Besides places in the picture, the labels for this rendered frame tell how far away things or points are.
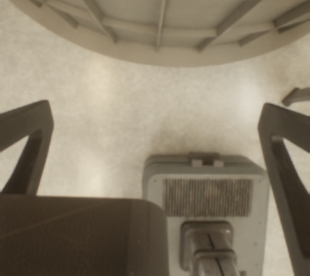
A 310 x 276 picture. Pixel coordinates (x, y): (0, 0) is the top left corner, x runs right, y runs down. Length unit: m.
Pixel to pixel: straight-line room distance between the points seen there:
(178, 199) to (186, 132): 0.35
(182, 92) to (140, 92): 0.19
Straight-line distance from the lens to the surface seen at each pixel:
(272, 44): 1.44
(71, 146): 1.41
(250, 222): 1.26
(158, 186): 1.13
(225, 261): 1.05
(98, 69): 1.36
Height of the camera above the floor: 1.33
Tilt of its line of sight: 84 degrees down
